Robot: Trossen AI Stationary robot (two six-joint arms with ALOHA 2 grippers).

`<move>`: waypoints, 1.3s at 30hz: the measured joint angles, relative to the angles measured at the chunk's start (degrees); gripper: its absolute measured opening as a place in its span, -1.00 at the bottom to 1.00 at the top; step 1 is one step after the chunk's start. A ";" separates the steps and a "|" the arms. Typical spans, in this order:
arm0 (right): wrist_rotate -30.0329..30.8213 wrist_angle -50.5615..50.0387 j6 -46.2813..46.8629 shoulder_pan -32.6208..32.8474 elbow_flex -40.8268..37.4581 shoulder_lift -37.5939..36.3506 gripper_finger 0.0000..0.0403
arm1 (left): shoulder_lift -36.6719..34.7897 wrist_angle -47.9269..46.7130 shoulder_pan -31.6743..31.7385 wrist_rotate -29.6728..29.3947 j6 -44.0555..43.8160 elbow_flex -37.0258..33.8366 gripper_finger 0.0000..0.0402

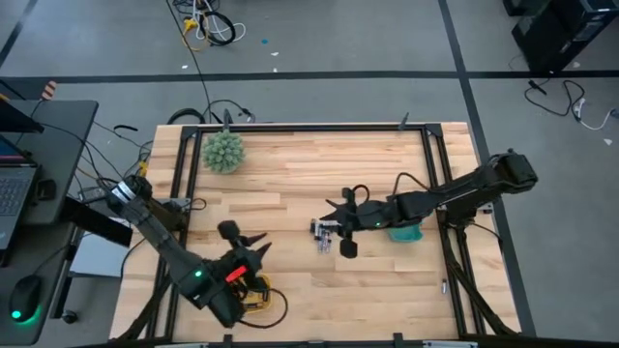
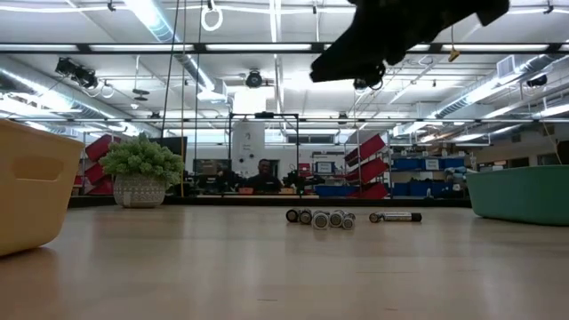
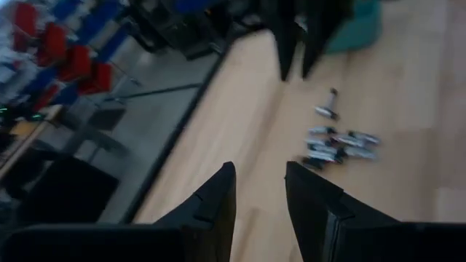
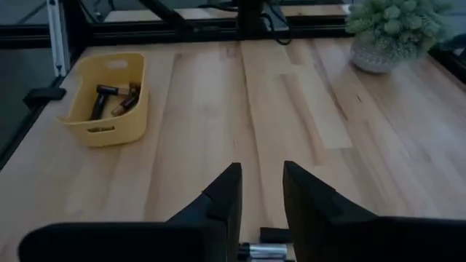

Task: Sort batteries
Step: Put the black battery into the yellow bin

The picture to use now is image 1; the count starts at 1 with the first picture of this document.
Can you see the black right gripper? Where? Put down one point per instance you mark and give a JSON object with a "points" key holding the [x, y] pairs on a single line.
{"points": [[367, 215]]}

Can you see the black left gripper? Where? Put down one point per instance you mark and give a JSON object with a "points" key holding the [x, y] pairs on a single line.
{"points": [[239, 270]]}

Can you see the silver AAA battery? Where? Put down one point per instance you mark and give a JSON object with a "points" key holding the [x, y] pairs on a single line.
{"points": [[318, 233], [444, 286], [320, 246], [327, 246]]}

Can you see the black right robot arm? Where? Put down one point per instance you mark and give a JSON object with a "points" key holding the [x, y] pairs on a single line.
{"points": [[459, 191]]}

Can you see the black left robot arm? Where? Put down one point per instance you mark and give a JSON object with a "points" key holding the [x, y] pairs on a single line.
{"points": [[164, 241]]}

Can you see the black marker pen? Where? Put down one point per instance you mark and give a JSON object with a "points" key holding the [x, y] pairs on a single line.
{"points": [[329, 226]]}

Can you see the black copper Duracell AA battery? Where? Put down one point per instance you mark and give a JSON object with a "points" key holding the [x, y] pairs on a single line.
{"points": [[313, 225]]}

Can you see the red clip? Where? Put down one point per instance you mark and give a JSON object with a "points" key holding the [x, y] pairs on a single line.
{"points": [[235, 274]]}

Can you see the yellow plastic bin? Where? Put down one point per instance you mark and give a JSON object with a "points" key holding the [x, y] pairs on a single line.
{"points": [[265, 297]]}

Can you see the teal plastic bin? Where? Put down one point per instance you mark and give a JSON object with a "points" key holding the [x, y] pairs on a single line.
{"points": [[406, 234]]}

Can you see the green potted plant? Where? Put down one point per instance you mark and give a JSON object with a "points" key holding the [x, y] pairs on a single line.
{"points": [[223, 152]]}

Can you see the white floor box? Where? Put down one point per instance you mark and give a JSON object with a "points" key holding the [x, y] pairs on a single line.
{"points": [[101, 251]]}

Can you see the black desk foot bar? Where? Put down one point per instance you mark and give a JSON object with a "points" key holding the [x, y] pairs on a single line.
{"points": [[97, 222]]}

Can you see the black power brick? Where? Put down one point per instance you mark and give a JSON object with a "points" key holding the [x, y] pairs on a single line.
{"points": [[92, 194]]}

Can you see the black caster wheel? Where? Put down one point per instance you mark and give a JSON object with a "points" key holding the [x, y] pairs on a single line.
{"points": [[69, 316]]}

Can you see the small black desk device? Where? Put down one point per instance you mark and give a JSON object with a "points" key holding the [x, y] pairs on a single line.
{"points": [[46, 189]]}

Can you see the black desk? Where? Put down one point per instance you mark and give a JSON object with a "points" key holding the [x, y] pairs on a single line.
{"points": [[63, 145]]}

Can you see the black computer mouse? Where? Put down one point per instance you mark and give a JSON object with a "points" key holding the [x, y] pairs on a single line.
{"points": [[24, 296]]}

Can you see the dark laptop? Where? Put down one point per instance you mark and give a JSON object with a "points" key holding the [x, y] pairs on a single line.
{"points": [[14, 193]]}

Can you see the black equipment case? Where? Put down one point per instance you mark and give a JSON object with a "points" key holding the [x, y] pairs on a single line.
{"points": [[556, 34]]}

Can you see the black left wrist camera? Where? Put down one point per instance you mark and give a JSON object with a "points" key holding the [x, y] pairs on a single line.
{"points": [[227, 228]]}

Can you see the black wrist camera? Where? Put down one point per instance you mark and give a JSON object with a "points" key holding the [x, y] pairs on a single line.
{"points": [[227, 228], [348, 248]]}

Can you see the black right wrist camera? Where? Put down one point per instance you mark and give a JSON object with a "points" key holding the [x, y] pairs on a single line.
{"points": [[348, 248]]}

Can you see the black aluminium table frame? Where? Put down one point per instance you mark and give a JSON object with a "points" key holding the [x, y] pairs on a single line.
{"points": [[309, 128]]}

